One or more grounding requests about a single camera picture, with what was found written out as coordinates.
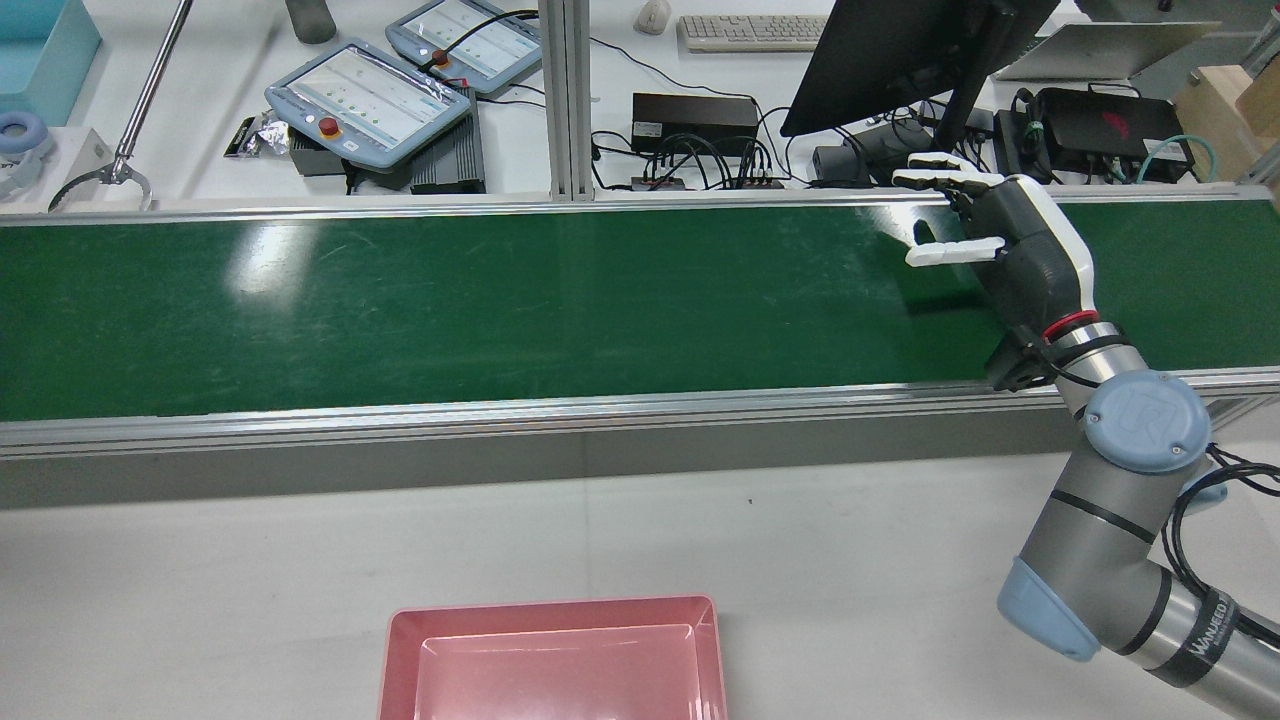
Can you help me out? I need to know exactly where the blue tape roll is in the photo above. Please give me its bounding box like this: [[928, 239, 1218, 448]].
[[0, 110, 56, 163]]

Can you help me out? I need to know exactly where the teal cable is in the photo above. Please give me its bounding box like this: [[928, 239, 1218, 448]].
[[1138, 134, 1219, 184]]

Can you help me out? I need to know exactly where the small grey-blue teach pendant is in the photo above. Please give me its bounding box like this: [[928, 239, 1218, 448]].
[[385, 0, 546, 96]]

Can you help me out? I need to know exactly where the large grey-blue teach pendant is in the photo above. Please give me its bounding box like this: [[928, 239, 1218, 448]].
[[264, 38, 473, 173]]

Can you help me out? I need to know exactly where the green conveyor belt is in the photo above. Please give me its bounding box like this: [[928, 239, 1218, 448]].
[[0, 185, 1280, 486]]

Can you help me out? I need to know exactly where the white keyboard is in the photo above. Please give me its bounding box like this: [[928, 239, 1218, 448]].
[[677, 13, 831, 53]]

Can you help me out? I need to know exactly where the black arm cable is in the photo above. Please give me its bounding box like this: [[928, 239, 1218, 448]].
[[1160, 445, 1280, 646]]

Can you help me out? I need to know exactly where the light blue bin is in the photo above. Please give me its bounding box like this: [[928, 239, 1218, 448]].
[[0, 0, 104, 126]]

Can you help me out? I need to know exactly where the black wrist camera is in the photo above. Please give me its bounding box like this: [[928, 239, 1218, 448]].
[[985, 335, 1061, 393]]

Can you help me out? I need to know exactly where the metal rod with claw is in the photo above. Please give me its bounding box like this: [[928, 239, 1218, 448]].
[[48, 0, 193, 213]]

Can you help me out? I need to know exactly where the grey power adapter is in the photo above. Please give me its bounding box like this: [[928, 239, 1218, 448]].
[[812, 120, 933, 187]]

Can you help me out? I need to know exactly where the pink plastic box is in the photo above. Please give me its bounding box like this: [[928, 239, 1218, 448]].
[[378, 595, 728, 720]]

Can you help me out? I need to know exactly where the black power box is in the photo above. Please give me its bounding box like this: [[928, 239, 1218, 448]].
[[631, 92, 760, 156]]

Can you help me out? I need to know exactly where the black monitor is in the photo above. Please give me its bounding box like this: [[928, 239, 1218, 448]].
[[780, 0, 1061, 151]]

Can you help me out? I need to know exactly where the right white-grey robot hand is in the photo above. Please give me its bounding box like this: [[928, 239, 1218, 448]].
[[892, 152, 1099, 346]]

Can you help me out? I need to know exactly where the silver foil packet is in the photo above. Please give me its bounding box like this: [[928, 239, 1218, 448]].
[[225, 110, 291, 159]]

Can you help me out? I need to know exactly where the silver laptop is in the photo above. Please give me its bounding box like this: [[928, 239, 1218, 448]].
[[993, 20, 1223, 83]]

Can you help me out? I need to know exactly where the aluminium profile post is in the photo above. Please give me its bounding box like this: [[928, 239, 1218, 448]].
[[538, 0, 593, 203]]

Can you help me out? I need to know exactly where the wooden box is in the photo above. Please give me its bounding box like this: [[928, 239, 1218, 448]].
[[1172, 62, 1280, 183]]

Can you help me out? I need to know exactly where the black finned box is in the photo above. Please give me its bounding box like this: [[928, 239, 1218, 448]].
[[410, 88, 488, 195]]

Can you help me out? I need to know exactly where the grey cylinder bottle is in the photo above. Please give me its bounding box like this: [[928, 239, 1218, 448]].
[[284, 0, 338, 45]]

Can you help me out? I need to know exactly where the black mini computer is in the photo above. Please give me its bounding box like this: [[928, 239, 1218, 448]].
[[1035, 87, 1191, 163]]

